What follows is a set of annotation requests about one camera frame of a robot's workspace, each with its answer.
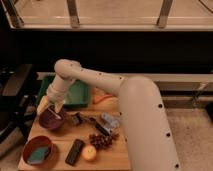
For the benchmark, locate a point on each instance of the orange carrot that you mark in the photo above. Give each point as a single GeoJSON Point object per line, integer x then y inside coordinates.
{"type": "Point", "coordinates": [98, 98]}

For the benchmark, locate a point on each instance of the apple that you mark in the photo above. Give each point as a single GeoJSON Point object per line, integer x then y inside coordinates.
{"type": "Point", "coordinates": [89, 153]}

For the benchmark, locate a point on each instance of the silver fork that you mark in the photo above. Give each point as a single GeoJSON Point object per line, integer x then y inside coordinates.
{"type": "Point", "coordinates": [55, 114]}

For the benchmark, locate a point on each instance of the black handled knife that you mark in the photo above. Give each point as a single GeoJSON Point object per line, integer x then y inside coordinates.
{"type": "Point", "coordinates": [94, 122]}

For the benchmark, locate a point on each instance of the green plastic tray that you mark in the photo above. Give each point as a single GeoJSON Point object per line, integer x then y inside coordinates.
{"type": "Point", "coordinates": [77, 97]}

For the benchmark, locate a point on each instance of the light blue cloth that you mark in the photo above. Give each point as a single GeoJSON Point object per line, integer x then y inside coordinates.
{"type": "Point", "coordinates": [111, 122]}

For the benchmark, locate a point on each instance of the purple bowl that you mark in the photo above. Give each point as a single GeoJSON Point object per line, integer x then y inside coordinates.
{"type": "Point", "coordinates": [49, 121]}

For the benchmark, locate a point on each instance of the bunch of dark grapes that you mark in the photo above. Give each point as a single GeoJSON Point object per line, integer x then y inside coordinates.
{"type": "Point", "coordinates": [100, 141]}

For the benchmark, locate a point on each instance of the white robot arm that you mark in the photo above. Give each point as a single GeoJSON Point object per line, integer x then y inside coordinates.
{"type": "Point", "coordinates": [149, 139]}

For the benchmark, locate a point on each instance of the wooden board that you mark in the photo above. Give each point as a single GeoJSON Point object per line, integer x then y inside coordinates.
{"type": "Point", "coordinates": [114, 158]}

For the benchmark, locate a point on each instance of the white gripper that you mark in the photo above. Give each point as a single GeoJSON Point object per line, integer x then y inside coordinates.
{"type": "Point", "coordinates": [54, 96]}

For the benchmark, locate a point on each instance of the brown bowl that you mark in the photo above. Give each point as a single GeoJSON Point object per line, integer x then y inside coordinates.
{"type": "Point", "coordinates": [33, 144]}

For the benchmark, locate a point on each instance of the teal sponge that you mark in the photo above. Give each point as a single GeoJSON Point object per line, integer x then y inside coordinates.
{"type": "Point", "coordinates": [38, 156]}

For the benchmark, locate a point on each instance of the small dark metal object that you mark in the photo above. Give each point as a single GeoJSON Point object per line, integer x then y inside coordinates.
{"type": "Point", "coordinates": [76, 119]}

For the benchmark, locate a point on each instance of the black remote control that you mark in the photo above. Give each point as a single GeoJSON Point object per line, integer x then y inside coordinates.
{"type": "Point", "coordinates": [74, 152]}

